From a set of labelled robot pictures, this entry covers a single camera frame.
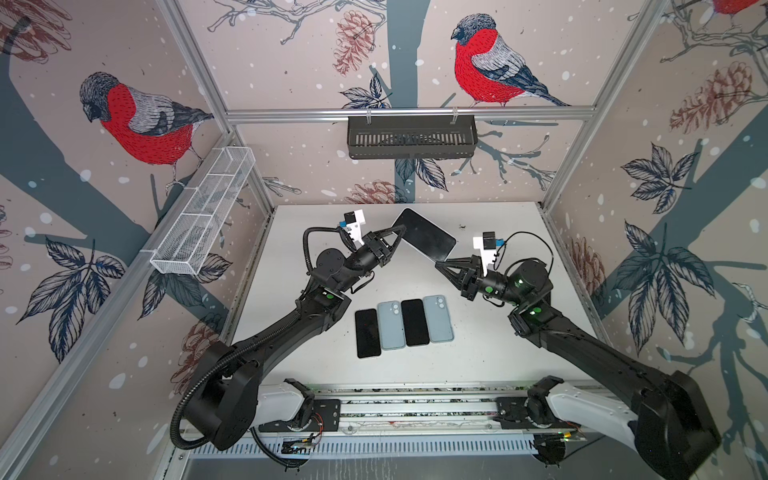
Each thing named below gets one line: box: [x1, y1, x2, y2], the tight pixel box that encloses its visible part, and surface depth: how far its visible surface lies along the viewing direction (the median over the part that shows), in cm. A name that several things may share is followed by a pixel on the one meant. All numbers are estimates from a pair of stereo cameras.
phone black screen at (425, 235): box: [392, 208, 457, 260], surface depth 68 cm
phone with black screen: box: [355, 308, 381, 359], surface depth 91 cm
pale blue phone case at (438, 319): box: [423, 295, 455, 343], surface depth 92 cm
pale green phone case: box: [377, 300, 406, 350], surface depth 91 cm
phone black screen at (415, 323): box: [401, 298, 430, 347], surface depth 91 cm
